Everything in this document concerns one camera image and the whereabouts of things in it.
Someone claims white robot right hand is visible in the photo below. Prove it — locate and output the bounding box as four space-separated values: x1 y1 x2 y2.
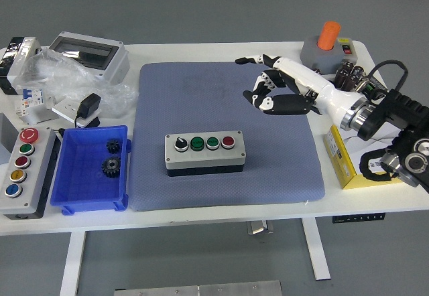
235 54 365 128

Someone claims grey four-button control box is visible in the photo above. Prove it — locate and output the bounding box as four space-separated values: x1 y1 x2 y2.
164 130 247 177

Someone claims grey five-button control box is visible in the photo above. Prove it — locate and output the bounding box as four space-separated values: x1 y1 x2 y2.
0 127 62 220

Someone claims yellow and white box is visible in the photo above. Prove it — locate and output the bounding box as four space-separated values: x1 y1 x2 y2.
323 125 405 190

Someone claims orange cylinder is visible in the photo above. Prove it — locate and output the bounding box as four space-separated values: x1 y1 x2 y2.
317 21 342 52

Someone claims black table control panel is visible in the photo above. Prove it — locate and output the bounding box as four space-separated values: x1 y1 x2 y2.
332 212 385 224

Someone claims blue-grey mat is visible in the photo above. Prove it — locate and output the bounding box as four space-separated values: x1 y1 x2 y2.
129 61 326 212

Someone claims white table leg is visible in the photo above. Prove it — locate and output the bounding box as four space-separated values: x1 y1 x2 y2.
300 218 332 281
59 231 87 296

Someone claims grey distribution box clear lid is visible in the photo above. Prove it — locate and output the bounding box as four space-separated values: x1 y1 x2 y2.
48 31 131 86

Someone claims large black gear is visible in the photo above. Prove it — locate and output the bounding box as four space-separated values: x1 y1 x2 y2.
101 156 122 179

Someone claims grey metal plate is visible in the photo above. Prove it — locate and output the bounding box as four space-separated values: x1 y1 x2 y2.
113 279 283 296

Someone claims black power adapter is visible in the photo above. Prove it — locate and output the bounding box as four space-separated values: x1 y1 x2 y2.
74 92 102 129

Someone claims blue plastic bin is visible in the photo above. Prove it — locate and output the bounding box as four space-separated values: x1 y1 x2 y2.
50 125 132 215

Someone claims clear plastic bag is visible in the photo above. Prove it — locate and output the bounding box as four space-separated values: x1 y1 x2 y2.
21 48 139 119

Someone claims white power socket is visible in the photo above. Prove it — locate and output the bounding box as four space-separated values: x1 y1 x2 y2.
52 97 97 126

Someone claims white blue circuit breaker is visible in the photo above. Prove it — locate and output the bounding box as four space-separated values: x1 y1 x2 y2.
13 87 58 125

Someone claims white and black device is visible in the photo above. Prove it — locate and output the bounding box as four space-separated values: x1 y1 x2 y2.
0 36 42 95

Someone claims grey metal block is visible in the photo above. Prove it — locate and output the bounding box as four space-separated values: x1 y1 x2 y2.
0 113 19 166

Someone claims grey switch box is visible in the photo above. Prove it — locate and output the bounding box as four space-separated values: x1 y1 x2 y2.
299 37 359 75

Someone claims metal bracket under table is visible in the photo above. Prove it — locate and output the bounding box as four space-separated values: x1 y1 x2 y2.
247 220 274 235

